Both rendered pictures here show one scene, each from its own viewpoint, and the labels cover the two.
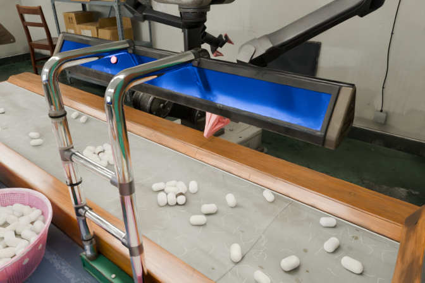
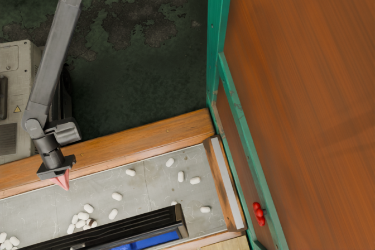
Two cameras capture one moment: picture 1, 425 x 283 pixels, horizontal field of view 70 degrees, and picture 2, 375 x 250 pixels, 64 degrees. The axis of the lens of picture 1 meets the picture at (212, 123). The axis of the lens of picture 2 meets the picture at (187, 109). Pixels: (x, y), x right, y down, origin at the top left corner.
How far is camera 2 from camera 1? 73 cm
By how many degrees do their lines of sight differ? 53
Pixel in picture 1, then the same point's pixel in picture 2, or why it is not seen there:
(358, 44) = not seen: outside the picture
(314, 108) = (171, 235)
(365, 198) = (175, 128)
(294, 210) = (149, 167)
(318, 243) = (174, 179)
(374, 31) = not seen: outside the picture
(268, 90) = (142, 241)
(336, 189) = (158, 134)
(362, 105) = not seen: outside the picture
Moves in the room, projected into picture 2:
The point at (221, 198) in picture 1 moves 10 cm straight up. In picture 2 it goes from (109, 197) to (100, 198)
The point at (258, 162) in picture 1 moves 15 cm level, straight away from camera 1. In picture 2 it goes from (102, 151) to (78, 120)
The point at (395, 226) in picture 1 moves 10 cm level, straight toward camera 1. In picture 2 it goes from (197, 137) to (204, 165)
